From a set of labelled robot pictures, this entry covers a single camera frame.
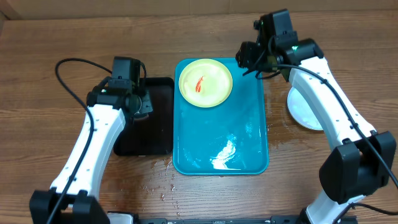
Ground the yellow plate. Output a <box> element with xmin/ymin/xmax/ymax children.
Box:
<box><xmin>178</xmin><ymin>58</ymin><xmax>233</xmax><ymax>108</ymax></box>

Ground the light blue plate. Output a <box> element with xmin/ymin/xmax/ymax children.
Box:
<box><xmin>287</xmin><ymin>87</ymin><xmax>323</xmax><ymax>131</ymax></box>

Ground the green and orange sponge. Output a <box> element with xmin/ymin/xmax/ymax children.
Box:
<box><xmin>134</xmin><ymin>113</ymin><xmax>149</xmax><ymax>121</ymax></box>

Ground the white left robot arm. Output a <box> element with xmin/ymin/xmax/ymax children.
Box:
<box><xmin>29</xmin><ymin>104</ymin><xmax>135</xmax><ymax>224</ymax></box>

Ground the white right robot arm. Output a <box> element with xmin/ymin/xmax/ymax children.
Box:
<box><xmin>236</xmin><ymin>37</ymin><xmax>397</xmax><ymax>223</ymax></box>

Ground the black rectangular water tray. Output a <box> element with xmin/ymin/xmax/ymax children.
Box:
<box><xmin>113</xmin><ymin>77</ymin><xmax>174</xmax><ymax>156</ymax></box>

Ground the teal plastic serving tray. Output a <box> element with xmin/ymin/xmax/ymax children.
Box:
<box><xmin>173</xmin><ymin>58</ymin><xmax>269</xmax><ymax>175</ymax></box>

